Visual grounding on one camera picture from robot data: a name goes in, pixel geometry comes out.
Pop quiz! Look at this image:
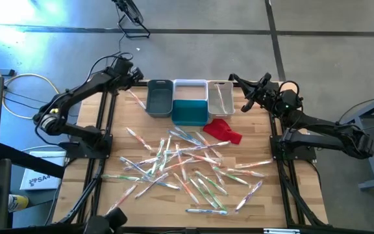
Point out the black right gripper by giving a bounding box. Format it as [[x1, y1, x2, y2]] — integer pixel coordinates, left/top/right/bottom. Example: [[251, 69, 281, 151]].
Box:
[[238, 73, 284, 113]]

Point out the blue toothbrush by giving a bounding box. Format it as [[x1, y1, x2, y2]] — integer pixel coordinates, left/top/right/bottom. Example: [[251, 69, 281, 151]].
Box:
[[119, 156, 151, 179], [141, 176, 182, 191], [168, 129, 201, 146], [174, 126, 205, 146], [184, 208, 229, 216]]

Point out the green toothbrush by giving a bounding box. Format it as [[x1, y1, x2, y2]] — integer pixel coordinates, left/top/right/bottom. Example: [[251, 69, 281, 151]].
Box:
[[212, 166, 251, 187], [150, 138, 166, 176], [159, 135, 173, 172], [197, 177, 229, 212], [101, 174, 142, 183], [188, 176, 221, 209], [194, 170, 229, 196], [145, 152, 178, 177]]

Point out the black table clamp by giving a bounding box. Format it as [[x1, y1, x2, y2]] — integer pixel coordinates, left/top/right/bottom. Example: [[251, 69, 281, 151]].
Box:
[[227, 72, 242, 84]]

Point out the light grey plastic bin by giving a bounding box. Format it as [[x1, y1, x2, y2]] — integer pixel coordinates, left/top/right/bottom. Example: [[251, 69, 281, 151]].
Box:
[[207, 80, 236, 118]]

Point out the dark grey plastic bin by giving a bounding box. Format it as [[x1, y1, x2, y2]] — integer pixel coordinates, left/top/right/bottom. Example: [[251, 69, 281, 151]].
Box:
[[145, 79, 174, 118]]

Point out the red plastic bin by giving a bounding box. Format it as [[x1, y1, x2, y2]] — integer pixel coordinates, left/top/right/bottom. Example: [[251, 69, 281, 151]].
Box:
[[202, 118, 243, 146]]

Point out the white plastic bin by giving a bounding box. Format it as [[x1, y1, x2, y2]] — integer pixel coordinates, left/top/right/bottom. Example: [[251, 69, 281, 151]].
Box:
[[173, 79, 209, 101]]

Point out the black floor fan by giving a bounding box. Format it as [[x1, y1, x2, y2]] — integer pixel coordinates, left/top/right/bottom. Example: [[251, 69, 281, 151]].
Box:
[[111, 0, 151, 39]]

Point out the teal plastic bin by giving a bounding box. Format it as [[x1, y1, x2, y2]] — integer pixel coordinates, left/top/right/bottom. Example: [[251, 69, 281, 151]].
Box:
[[171, 99, 209, 127]]

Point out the grey metal table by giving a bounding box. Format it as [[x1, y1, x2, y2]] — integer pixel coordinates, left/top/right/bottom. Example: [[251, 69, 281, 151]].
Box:
[[337, 88, 374, 192]]

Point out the white printed box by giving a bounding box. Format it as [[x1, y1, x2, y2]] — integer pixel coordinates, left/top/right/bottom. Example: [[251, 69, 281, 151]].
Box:
[[19, 150, 67, 191]]

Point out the black bar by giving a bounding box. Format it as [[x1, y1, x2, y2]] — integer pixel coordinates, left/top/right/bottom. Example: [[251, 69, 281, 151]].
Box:
[[0, 142, 67, 179]]

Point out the yellow can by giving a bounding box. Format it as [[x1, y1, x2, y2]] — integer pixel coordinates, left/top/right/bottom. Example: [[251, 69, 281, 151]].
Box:
[[7, 194, 30, 213]]

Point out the black fan cable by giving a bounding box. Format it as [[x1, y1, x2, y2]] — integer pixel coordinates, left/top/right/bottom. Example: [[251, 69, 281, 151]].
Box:
[[90, 32, 126, 80]]

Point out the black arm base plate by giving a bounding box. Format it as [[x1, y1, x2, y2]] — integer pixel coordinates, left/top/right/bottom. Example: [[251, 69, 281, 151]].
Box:
[[269, 135, 318, 162], [58, 135, 114, 160]]

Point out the yellow cable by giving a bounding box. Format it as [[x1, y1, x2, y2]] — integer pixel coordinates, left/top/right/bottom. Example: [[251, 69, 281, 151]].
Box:
[[0, 53, 69, 120]]

